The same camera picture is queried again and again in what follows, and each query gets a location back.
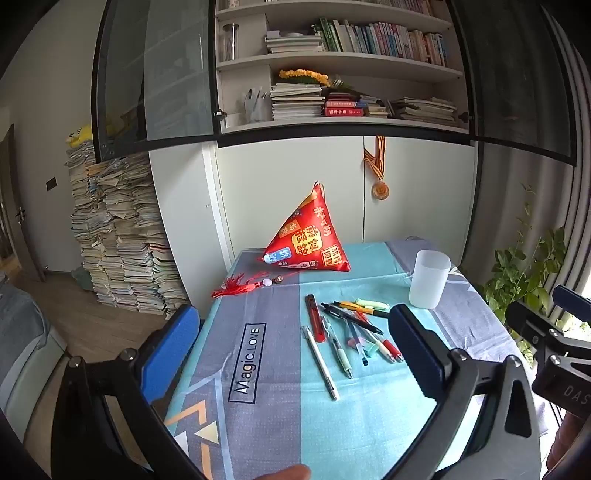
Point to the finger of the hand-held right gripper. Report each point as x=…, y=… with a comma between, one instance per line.
x=524, y=318
x=572, y=297

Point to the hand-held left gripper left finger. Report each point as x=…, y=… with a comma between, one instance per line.
x=171, y=344

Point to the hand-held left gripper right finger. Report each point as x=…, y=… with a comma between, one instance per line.
x=415, y=353

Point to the red capped pen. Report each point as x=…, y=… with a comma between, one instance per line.
x=392, y=351
x=382, y=347

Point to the green highlighter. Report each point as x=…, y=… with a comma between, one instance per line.
x=374, y=304

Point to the frosted plastic cup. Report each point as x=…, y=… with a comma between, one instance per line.
x=429, y=281

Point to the clear pen green grip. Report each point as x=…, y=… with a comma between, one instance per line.
x=342, y=359

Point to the black and yellow pen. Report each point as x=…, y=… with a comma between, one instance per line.
x=351, y=306

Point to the silver mechanical pencil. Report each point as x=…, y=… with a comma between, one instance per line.
x=319, y=362

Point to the red and black utility knife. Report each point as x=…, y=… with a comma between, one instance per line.
x=314, y=318

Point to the person's right hand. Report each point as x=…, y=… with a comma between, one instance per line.
x=570, y=445

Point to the person's left hand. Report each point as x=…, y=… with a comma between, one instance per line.
x=286, y=473

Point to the green potted plant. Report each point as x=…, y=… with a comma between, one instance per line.
x=526, y=272

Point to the red tassel with beads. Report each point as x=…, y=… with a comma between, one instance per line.
x=228, y=288

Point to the grey curtain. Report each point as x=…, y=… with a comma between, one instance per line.
x=575, y=194

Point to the green bag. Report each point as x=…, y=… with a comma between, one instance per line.
x=83, y=278

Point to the tall piles of old books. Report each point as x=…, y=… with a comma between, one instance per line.
x=124, y=230

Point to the blue grey printed tablecloth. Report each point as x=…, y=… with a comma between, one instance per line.
x=277, y=415

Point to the grey sofa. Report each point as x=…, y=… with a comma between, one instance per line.
x=23, y=341

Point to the red pyramid-shaped pouch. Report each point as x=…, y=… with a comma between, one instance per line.
x=309, y=230

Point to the gold medal striped ribbon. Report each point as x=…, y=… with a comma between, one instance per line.
x=381, y=190

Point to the white bookcase cabinet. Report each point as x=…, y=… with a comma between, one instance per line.
x=286, y=184

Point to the brown wooden door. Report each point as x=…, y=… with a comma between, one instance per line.
x=14, y=207

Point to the black door latch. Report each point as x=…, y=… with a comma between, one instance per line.
x=464, y=117
x=219, y=114

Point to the dark glass cabinet door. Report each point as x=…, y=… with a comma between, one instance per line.
x=521, y=78
x=157, y=83

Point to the yellow plush toy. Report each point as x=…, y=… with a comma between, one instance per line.
x=81, y=134

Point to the stack of worn books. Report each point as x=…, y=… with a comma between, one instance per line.
x=427, y=110

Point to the small stack of books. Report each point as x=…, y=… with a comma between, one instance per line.
x=376, y=107

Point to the clear pen holder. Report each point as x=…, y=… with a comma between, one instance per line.
x=256, y=108

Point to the red book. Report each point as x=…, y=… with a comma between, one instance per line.
x=345, y=112
x=345, y=105

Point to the stack of magazines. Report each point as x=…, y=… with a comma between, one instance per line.
x=298, y=104

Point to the yellow flower garland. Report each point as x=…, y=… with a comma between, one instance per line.
x=302, y=75

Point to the glass jar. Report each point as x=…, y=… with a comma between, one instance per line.
x=231, y=41

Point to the row of upright books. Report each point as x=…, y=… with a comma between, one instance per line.
x=383, y=41

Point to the stack of white booklets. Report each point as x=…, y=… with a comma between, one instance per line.
x=295, y=44

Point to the dark light switch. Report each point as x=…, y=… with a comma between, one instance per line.
x=51, y=184

